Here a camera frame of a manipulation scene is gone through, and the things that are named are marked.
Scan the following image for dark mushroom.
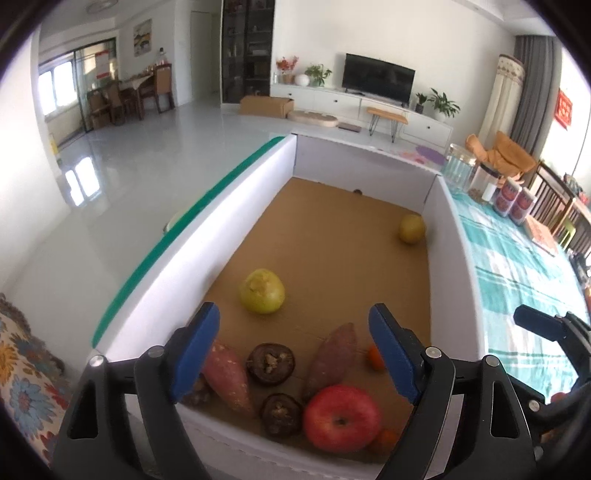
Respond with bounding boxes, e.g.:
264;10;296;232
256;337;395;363
261;393;305;437
247;342;297;386

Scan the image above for round beige pet bed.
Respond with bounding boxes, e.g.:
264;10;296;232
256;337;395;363
288;110;340;130

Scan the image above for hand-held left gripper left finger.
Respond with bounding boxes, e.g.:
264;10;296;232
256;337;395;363
53;302;221;480

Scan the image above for white cardboard box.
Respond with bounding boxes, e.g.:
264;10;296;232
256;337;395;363
90;134;492;480

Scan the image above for leafy green houseplant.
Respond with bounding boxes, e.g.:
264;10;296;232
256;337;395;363
305;64;333;88

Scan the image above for red apple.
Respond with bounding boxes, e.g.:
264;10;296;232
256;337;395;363
303;384;383;454

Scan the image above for dark purple mangosteen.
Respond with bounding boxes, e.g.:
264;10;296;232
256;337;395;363
182;374;214;408

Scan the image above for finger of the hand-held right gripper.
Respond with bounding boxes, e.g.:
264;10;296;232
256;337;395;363
514;305;591;370
526;378;591;435

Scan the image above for wooden dining chair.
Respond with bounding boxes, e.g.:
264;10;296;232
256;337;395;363
87;88;125;130
139;64;176;114

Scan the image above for small yellow round fruit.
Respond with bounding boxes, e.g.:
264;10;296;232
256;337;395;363
399;213;426;244

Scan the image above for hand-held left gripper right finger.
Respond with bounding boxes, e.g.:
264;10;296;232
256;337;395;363
368;303;539;480

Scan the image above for large yellow pear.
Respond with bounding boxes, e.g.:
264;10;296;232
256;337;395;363
239;268;286;315

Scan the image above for brown cardboard carton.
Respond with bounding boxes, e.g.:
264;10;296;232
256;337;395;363
239;95;295;118

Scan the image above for ribbed clear glass jar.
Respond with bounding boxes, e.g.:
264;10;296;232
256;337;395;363
442;143;477;195

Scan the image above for covered standing air conditioner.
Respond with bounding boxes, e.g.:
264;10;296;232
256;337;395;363
478;54;527;148

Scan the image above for grey curtain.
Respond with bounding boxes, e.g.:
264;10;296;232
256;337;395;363
510;34;561;158

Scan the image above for dark wooden slatted chair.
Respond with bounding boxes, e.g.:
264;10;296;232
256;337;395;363
526;159;578;236

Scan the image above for red wall decoration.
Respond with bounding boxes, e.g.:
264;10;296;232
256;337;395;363
556;88;574;132

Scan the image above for wooden bench with metal legs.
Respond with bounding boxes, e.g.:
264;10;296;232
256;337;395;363
366;107;409;143

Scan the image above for red flower bouquet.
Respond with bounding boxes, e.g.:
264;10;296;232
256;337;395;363
276;56;299;84

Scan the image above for green checked tablecloth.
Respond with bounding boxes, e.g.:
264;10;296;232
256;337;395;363
450;189;591;407

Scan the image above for purple floor mat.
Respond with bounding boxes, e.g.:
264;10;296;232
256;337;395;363
413;145;448;163

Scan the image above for black flat television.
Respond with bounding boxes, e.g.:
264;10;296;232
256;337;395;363
344;53;416;104

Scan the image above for clear jar with nuts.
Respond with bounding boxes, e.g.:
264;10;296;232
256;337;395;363
467;161;504;204

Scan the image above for dark glass display cabinet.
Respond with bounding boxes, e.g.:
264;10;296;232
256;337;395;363
221;0;276;104

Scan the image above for large green potted plant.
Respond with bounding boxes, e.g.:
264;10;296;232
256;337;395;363
428;89;461;121

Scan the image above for framed wall picture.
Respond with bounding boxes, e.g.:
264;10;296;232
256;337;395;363
133;18;153;57

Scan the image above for white television cabinet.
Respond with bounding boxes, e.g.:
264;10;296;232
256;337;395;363
270;83;453;148

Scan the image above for orange book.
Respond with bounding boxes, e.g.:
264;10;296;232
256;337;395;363
524;216;561;254

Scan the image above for printed tin can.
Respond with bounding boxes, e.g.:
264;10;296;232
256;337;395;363
492;178;522;217
509;187;536;227

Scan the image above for floral patterned blanket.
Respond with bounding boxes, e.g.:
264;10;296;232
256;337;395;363
0;293;72;467

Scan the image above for reddish sweet potato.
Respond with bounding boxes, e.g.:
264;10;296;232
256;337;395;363
202;338;257;418
302;322;358;402

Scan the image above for wooden dining table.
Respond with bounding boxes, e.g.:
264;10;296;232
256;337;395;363
108;74;155;116

